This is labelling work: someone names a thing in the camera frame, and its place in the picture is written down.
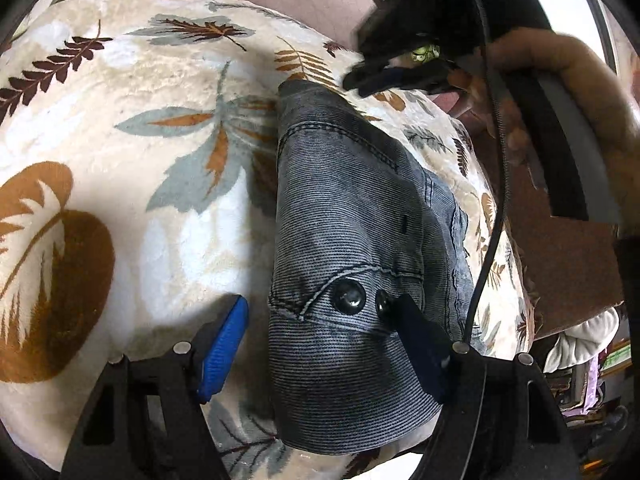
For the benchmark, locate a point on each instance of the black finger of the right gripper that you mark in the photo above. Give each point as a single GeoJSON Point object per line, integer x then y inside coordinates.
{"type": "Point", "coordinates": [372, 76]}

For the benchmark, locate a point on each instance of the leaf pattern fleece blanket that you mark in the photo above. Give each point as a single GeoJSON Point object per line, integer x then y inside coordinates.
{"type": "Point", "coordinates": [138, 192]}

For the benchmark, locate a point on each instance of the grey denim pants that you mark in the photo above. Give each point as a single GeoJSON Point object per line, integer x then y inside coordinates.
{"type": "Point", "coordinates": [356, 215]}

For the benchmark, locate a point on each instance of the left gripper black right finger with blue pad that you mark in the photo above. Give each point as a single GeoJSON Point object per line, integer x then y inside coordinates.
{"type": "Point", "coordinates": [499, 419]}

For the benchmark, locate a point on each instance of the green patterned folded cloth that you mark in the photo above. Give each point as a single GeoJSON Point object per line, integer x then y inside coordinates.
{"type": "Point", "coordinates": [425, 54]}

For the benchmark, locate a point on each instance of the person's hand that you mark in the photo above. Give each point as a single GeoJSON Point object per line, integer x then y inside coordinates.
{"type": "Point", "coordinates": [567, 116]}

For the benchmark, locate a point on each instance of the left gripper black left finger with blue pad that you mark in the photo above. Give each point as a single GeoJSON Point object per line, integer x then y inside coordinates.
{"type": "Point", "coordinates": [144, 419]}

